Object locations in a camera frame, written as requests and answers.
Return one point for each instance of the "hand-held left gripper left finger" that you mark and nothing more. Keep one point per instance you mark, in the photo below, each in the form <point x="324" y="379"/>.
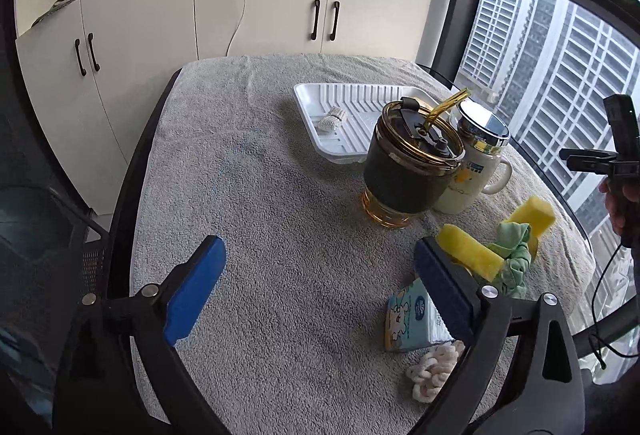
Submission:
<point x="195" y="290"/>

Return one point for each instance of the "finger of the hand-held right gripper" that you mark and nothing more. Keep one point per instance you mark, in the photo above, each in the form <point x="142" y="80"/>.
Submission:
<point x="590" y="155"/>
<point x="597" y="166"/>

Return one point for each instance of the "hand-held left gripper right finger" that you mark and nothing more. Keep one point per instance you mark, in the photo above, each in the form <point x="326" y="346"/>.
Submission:
<point x="445" y="287"/>

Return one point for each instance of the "long yellow sponge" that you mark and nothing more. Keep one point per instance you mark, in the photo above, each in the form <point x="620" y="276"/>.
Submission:
<point x="470" y="252"/>

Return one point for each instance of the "green scrunchie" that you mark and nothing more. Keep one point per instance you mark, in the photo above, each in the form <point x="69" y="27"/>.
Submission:
<point x="515" y="260"/>

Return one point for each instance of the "short yellow sponge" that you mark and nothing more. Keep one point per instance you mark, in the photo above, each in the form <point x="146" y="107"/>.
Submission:
<point x="535" y="215"/>

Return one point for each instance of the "white plastic tray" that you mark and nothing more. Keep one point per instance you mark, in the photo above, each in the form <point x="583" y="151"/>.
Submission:
<point x="350" y="105"/>

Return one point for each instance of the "person's right hand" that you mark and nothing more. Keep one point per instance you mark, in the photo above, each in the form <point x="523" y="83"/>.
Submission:
<point x="625" y="210"/>

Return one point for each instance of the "blue and white tissue packet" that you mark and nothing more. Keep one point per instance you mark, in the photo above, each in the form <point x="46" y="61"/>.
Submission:
<point x="405" y="320"/>

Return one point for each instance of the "cream braided scrunchie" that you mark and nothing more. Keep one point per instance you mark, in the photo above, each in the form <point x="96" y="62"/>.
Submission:
<point x="432" y="370"/>

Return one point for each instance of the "white mug with chrome lid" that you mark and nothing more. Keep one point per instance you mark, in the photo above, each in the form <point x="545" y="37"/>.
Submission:
<point x="470" y="180"/>

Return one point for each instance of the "dark green glass tumbler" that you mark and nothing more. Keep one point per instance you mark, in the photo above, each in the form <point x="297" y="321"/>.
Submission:
<point x="400" y="165"/>

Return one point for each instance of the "black mesh chair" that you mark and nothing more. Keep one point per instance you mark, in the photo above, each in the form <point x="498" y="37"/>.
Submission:
<point x="45" y="265"/>

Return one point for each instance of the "white cabinet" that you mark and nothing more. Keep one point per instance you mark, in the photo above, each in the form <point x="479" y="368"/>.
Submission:
<point x="150" y="40"/>

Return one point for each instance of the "black window frame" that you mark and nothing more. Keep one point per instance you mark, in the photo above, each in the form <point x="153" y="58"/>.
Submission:
<point x="465" y="15"/>

